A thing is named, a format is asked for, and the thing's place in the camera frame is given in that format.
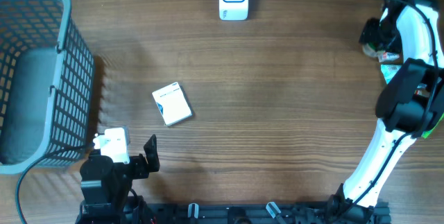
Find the green lid white jar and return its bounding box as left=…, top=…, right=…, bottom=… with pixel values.
left=362, top=43, right=378, bottom=58

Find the light blue tissue pack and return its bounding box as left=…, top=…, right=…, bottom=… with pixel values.
left=380, top=64, right=401, bottom=84

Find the white blue cardboard box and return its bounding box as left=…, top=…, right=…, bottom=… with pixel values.
left=152, top=82, right=193, bottom=126

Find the Haribo gummy candy bag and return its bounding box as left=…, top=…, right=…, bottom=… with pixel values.
left=415, top=87, right=443, bottom=139

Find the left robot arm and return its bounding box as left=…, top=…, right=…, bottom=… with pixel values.
left=76, top=135, right=160, bottom=224

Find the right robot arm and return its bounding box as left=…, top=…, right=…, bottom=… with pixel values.
left=322, top=0, right=443, bottom=223

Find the grey plastic shopping basket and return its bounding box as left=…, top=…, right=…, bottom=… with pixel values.
left=1, top=0, right=95, bottom=175

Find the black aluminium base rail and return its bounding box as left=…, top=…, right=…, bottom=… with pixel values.
left=149, top=201, right=392, bottom=224

